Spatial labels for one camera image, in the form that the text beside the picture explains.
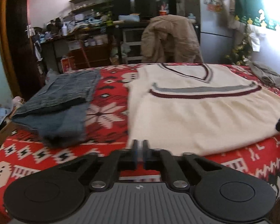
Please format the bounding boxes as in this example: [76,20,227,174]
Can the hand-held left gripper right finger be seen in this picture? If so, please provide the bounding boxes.
[142,139,227,189]

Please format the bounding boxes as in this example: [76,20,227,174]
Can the red white carton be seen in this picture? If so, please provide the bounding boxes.
[60,56,75,73]

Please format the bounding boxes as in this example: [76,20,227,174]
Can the green window banner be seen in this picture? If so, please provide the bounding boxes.
[233,0,280,32]

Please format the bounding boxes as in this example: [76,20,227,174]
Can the grey refrigerator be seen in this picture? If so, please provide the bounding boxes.
[198,0,236,64]

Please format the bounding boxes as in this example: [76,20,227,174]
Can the blue jeans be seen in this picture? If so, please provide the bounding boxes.
[11,69,101,148]

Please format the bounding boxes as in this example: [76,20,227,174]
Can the white plastic bag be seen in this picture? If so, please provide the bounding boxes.
[45,69,61,82]

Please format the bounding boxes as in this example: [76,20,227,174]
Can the wooden door frame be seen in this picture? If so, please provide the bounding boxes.
[0,0,32,98]

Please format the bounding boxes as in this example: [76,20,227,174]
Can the mixed clothes pile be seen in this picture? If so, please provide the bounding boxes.
[0,96,25,132]

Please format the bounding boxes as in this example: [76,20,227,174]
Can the beige curtain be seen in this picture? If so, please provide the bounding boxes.
[220,0,236,28]

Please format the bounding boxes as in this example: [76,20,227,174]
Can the white metal rack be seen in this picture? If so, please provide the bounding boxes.
[121,27,145,63]

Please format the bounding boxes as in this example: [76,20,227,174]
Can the black storage shelf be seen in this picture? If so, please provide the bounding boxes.
[28,0,201,73]

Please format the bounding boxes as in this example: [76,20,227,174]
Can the red patterned blanket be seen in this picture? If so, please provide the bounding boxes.
[0,63,280,213]

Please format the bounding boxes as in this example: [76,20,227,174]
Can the white sweater with striped trim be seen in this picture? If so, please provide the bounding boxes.
[127,63,280,157]

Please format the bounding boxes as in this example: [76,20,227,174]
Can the beige jacket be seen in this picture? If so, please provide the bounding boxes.
[141,15,202,64]

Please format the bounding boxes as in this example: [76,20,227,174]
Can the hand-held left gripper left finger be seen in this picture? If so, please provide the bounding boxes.
[55,139,139,192]

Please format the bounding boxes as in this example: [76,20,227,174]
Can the pale blue folded cloth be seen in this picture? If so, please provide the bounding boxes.
[118,14,140,22]

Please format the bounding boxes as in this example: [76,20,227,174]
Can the grey garment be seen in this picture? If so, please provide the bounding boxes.
[249,61,280,90]

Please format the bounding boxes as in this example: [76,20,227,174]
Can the decorated Christmas tree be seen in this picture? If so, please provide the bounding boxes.
[225,28,252,66]

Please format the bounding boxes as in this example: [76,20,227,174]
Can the white cloth bow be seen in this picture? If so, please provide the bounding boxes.
[247,24,267,52]

